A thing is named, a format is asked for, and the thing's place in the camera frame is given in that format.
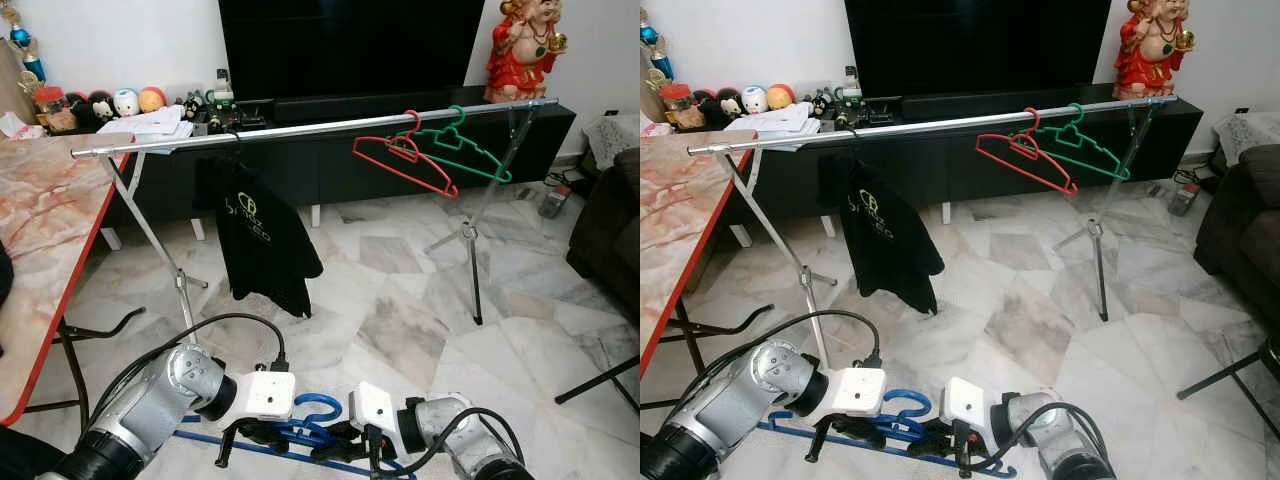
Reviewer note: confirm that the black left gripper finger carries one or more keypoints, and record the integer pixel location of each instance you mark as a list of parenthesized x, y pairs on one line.
[(308, 436), (901, 432)]

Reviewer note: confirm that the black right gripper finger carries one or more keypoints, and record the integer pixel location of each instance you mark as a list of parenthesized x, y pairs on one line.
[(924, 444), (330, 448)]

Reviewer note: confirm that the blue plastic hanger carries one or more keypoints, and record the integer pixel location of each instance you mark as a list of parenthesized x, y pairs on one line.
[(318, 402), (905, 398)]

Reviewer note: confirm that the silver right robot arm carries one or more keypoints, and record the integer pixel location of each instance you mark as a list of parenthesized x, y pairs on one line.
[(1050, 440), (460, 440)]

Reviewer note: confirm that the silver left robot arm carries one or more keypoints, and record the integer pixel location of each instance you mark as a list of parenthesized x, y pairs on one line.
[(150, 410), (730, 400)]

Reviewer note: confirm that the red plastic hanger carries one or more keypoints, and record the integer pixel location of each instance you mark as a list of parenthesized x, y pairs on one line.
[(405, 150), (1025, 148)]

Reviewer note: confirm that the green plastic hanger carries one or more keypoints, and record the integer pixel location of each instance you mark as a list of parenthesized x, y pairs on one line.
[(458, 140), (1078, 138)]

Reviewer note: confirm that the black t-shirt with yellow logo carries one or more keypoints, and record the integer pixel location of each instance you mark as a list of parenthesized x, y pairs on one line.
[(885, 240), (260, 240)]

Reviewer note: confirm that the marble pattern folding table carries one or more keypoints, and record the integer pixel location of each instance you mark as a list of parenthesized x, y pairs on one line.
[(690, 230), (40, 230)]

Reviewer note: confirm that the black TV console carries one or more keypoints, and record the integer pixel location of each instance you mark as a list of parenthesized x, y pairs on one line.
[(400, 150), (1000, 155)]

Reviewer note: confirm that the silver clothes rack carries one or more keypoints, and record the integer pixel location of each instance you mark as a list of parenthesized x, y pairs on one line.
[(300, 128), (900, 127)]

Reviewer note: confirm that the floor power strip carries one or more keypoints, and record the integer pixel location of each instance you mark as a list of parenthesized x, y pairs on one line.
[(1182, 195), (553, 200)]

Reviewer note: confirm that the white paper stack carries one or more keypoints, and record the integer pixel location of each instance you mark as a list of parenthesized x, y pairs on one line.
[(155, 125), (785, 120)]

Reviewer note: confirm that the brown fabric sofa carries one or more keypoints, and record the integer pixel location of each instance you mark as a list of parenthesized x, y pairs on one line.
[(1240, 220), (605, 230)]

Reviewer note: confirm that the green and white bottle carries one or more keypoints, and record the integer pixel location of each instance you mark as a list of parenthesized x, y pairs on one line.
[(850, 92), (223, 95)]

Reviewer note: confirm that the orange round toy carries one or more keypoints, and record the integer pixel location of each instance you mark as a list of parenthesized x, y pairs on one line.
[(780, 97), (152, 99)]

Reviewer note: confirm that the white round toy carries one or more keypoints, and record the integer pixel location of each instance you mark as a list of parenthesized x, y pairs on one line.
[(755, 100), (125, 102)]

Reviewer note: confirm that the black mouse plush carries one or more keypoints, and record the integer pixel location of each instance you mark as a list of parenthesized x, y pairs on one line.
[(88, 105), (718, 103)]

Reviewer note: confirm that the pink and white packet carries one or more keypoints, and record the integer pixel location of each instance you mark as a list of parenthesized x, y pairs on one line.
[(15, 125), (650, 125)]

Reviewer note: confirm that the side table with lace cloth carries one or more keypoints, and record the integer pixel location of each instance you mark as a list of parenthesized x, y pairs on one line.
[(610, 140), (1245, 135)]

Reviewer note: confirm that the black television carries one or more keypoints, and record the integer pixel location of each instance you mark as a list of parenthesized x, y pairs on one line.
[(975, 40), (350, 40)]

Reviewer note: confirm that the red laughing Buddha statue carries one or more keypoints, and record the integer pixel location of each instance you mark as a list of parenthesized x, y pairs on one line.
[(1150, 48), (520, 50)]

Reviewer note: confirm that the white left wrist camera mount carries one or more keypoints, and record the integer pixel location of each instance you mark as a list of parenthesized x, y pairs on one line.
[(268, 392), (860, 390)]

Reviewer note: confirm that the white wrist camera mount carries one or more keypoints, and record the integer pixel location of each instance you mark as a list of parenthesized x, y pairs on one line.
[(372, 405), (860, 390), (968, 402), (268, 392)]

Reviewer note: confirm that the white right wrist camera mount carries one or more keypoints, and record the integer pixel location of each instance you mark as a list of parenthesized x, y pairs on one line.
[(372, 405), (968, 402)]

